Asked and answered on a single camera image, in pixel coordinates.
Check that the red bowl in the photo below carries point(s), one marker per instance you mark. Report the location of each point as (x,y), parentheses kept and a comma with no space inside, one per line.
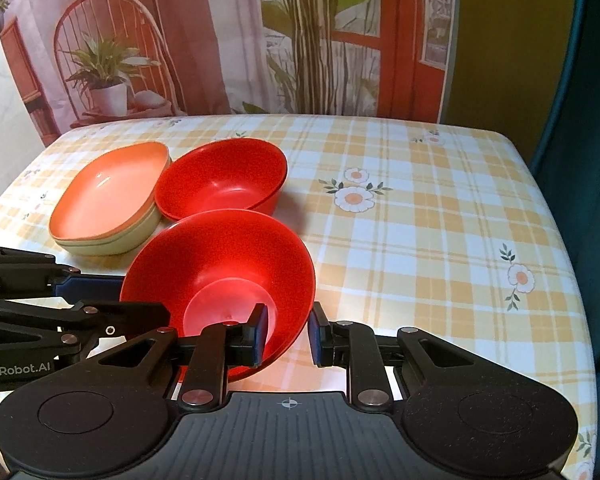
(220,270)
(220,180)

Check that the yellow checkered floral tablecloth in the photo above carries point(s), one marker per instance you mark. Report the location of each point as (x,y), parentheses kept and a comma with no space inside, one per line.
(430,240)

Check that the pink plate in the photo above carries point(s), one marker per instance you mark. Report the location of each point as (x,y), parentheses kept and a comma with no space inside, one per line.
(105,190)

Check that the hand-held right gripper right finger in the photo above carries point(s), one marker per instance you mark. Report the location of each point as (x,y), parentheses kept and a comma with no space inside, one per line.
(318,335)

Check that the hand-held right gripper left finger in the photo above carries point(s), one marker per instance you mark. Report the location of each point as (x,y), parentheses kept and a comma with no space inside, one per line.
(263,332)

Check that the printed backdrop cloth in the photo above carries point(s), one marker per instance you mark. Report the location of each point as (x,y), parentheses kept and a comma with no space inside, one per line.
(205,35)

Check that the teal curtain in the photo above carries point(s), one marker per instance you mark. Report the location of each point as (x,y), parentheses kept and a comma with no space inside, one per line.
(592,110)

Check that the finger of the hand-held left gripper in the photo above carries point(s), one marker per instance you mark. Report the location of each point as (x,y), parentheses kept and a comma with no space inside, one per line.
(120,317)
(95,287)

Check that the yellow wooden panel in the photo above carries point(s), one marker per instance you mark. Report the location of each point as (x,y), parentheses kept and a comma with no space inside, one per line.
(505,45)

